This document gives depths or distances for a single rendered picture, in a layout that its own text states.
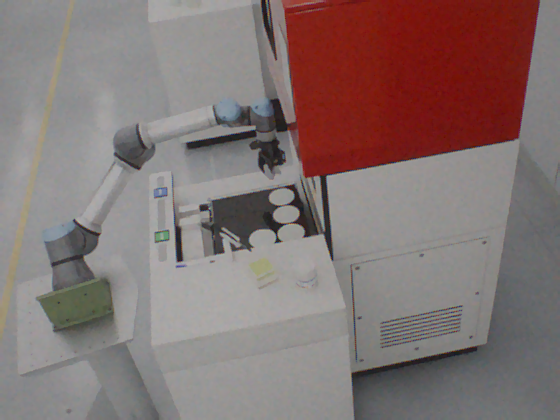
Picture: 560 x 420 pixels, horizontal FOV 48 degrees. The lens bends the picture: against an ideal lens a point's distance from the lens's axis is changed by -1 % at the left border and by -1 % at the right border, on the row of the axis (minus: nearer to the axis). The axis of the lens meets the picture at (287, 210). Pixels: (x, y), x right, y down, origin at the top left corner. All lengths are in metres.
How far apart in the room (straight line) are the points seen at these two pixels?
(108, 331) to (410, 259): 1.14
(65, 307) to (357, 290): 1.09
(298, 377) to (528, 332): 1.36
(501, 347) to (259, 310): 1.47
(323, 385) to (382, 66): 1.13
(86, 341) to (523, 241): 2.36
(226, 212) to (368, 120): 0.77
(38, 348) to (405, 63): 1.55
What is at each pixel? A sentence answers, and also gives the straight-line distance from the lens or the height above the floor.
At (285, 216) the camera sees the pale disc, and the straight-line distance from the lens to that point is 2.46.
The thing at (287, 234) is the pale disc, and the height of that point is 0.90.
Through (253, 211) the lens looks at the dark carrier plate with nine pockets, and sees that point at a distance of 2.51.
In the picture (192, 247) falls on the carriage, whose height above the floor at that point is 0.88.
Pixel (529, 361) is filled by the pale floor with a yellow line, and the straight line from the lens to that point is 3.17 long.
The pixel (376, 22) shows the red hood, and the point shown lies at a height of 1.73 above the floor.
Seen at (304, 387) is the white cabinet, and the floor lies 0.57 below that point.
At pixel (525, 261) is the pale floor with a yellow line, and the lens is 3.58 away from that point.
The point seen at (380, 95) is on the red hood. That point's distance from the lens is 1.99.
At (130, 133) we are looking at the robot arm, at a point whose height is 1.34.
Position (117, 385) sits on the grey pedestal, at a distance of 2.72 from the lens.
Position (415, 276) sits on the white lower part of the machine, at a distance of 2.57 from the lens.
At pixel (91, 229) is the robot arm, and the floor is 1.01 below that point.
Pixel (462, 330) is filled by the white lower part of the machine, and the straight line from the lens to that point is 2.94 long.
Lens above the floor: 2.54
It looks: 41 degrees down
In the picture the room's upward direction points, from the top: 8 degrees counter-clockwise
